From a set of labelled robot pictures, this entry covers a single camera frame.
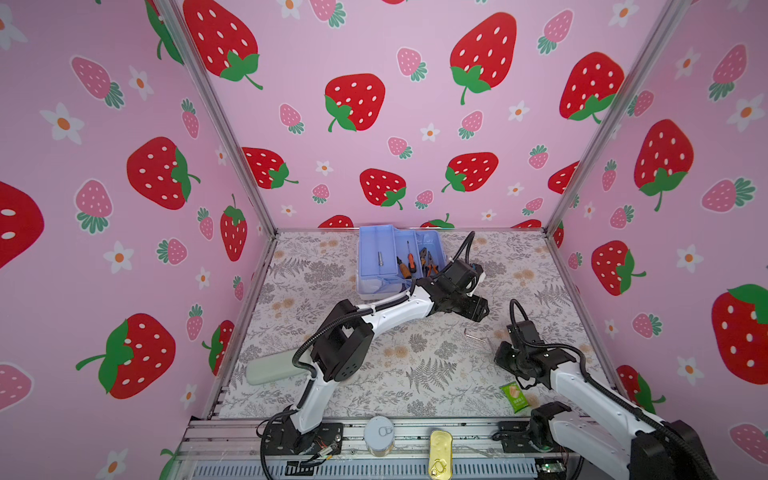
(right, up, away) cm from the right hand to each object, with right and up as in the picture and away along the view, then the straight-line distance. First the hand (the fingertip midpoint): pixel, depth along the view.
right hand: (497, 356), depth 87 cm
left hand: (-5, +15, -3) cm, 16 cm away
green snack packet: (+2, -8, -8) cm, 12 cm away
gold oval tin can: (-20, -17, -19) cm, 32 cm away
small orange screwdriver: (-25, +26, +11) cm, 38 cm away
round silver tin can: (-34, -13, -17) cm, 41 cm away
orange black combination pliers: (-19, +27, +21) cm, 39 cm away
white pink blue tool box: (-36, +24, +5) cm, 43 cm away
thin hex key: (-6, +5, +5) cm, 9 cm away
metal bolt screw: (-35, +29, +11) cm, 47 cm away
